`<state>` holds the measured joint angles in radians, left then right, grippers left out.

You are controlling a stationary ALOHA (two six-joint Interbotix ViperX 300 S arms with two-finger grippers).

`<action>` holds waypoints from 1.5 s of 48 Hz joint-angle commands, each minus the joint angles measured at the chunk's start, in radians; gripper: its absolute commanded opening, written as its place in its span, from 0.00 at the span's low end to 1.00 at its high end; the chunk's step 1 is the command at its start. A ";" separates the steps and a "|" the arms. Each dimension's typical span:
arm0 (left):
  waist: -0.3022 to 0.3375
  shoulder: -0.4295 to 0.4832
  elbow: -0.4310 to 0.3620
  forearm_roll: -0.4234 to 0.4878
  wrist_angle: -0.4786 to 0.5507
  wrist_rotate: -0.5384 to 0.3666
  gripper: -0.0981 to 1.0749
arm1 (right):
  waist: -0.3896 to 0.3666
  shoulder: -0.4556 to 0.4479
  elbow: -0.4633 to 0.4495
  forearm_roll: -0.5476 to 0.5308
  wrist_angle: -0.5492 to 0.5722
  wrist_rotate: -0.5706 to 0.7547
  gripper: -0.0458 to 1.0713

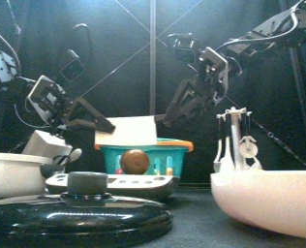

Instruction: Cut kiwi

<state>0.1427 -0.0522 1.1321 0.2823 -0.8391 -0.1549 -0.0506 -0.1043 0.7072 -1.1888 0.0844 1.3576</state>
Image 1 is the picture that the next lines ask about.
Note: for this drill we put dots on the white toy cutting board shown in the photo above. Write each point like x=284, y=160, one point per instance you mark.
x=127, y=131

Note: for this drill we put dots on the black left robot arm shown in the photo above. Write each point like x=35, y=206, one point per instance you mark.
x=1, y=64

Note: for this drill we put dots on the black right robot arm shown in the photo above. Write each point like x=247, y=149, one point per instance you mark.
x=271, y=30

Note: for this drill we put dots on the brown toy kiwi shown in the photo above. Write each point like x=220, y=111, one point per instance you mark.
x=135, y=161

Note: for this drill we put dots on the white toy spoon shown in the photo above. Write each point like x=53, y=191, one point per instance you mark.
x=73, y=155

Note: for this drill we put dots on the white box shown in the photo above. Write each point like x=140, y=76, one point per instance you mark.
x=45, y=145

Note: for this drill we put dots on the white utensil rack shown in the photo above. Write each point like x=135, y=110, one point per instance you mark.
x=236, y=139

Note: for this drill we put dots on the teal basket with orange rim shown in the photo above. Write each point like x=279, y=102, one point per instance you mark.
x=176, y=158

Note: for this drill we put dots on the white toy spatula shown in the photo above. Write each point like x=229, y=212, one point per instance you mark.
x=223, y=158

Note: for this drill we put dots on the white toy pizza cutter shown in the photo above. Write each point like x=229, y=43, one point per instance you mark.
x=247, y=147

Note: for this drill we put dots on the white toy pot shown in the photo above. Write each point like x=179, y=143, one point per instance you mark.
x=11, y=174

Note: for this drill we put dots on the white and grey toy stove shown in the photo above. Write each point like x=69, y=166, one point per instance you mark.
x=137, y=184

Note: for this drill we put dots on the black glossy lid with knob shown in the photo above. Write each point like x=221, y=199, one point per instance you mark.
x=79, y=216

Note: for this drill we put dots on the large white bowl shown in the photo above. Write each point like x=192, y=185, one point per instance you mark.
x=271, y=203

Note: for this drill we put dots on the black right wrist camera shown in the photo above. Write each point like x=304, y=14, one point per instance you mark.
x=183, y=48

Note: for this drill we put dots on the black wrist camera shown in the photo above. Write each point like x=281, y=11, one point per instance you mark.
x=183, y=48
x=71, y=68

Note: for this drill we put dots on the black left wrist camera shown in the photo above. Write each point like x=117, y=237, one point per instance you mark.
x=71, y=68

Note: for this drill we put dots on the grey vertical frame pole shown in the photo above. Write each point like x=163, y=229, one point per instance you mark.
x=152, y=58

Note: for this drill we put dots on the dark slanted frame pole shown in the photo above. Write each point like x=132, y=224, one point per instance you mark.
x=297, y=90

